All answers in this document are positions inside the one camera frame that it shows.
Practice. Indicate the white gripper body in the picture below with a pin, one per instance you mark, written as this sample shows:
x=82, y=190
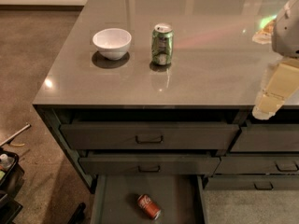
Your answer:
x=287, y=34

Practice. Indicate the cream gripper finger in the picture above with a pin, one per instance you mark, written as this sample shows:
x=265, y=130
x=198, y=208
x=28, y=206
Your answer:
x=280, y=81
x=264, y=35

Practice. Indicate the red coke can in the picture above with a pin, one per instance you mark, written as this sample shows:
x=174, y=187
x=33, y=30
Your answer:
x=148, y=206

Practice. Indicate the grey top right drawer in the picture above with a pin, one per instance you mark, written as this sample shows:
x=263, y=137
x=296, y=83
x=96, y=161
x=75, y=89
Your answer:
x=267, y=137

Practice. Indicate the green soda can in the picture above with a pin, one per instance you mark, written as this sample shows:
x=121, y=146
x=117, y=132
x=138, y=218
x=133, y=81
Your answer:
x=162, y=44

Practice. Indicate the grey middle right drawer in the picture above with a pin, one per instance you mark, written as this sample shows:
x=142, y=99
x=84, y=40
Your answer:
x=258, y=165

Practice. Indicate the grey bottom right drawer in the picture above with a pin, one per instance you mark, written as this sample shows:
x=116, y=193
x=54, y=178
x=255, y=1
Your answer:
x=252, y=182

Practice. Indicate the grey counter cabinet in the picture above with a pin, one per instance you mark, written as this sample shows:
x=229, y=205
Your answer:
x=214, y=76

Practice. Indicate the grey open bottom drawer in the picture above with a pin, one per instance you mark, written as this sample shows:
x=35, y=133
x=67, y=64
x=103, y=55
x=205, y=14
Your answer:
x=179, y=197

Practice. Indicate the grey middle left drawer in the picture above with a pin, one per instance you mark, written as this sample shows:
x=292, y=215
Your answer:
x=149, y=164

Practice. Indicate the grey top left drawer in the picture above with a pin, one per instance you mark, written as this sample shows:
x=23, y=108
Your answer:
x=149, y=135

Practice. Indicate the white bowl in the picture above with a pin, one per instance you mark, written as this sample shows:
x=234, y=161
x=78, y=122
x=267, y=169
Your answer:
x=112, y=43

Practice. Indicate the black object on floor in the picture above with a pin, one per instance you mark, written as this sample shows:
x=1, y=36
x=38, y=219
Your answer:
x=78, y=216

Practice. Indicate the metal rod on floor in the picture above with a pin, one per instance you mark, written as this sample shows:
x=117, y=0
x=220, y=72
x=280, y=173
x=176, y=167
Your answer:
x=8, y=140

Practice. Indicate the white plastic bottle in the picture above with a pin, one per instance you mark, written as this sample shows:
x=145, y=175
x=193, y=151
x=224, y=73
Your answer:
x=6, y=161

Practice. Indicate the black cart with items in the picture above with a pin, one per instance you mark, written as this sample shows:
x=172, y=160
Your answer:
x=10, y=184

